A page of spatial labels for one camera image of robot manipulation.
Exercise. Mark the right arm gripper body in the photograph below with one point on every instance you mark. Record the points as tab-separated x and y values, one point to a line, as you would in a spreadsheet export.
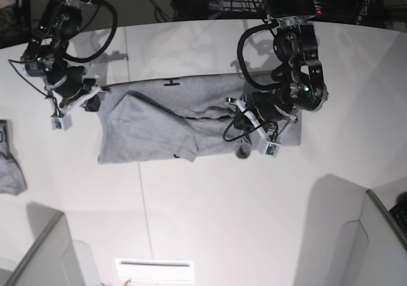
68	82

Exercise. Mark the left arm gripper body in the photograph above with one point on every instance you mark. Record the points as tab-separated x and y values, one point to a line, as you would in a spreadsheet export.
264	109

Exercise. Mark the grey T-shirt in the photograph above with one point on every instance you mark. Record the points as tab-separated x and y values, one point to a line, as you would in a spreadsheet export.
151	120

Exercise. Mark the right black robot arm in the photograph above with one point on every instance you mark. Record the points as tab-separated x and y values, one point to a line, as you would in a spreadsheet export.
46	56

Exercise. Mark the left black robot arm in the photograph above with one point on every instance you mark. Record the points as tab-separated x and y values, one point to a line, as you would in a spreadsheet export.
298	82

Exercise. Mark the black keyboard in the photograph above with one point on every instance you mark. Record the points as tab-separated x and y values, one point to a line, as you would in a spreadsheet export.
399	214

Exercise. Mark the left grey partition panel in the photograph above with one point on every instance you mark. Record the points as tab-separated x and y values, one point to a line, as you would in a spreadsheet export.
51	259

